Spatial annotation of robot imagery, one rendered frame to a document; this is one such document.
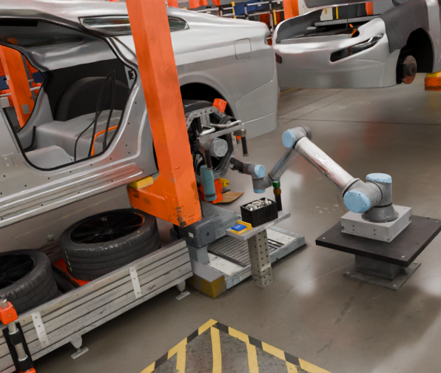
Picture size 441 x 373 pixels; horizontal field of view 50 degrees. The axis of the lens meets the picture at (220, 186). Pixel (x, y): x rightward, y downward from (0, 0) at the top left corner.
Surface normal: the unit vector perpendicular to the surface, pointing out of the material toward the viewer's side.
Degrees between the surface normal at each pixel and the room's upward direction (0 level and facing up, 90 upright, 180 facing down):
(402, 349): 0
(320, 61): 87
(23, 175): 91
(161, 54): 90
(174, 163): 90
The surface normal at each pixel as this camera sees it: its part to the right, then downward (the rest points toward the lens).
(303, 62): -0.77, 0.26
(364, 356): -0.15, -0.93
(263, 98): 0.63, 0.17
